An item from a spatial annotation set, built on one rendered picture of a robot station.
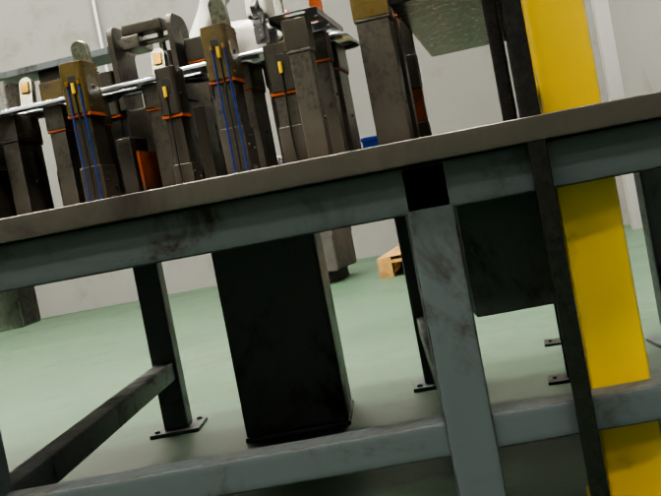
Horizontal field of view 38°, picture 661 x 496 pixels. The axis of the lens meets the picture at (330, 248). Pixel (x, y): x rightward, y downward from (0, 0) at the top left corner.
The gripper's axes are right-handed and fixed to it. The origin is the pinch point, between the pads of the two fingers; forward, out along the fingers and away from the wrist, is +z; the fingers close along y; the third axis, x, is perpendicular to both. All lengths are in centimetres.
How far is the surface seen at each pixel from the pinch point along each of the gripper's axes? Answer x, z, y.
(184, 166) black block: -19.2, 26.3, 20.1
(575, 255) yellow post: 59, 57, 53
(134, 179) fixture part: -37.0, 25.9, 6.9
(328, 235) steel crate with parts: -116, 65, -560
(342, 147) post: 17.1, 29.2, 22.2
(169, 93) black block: -19.1, 10.1, 20.6
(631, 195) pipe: 131, 78, -582
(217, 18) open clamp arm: -5.8, -4.2, 17.7
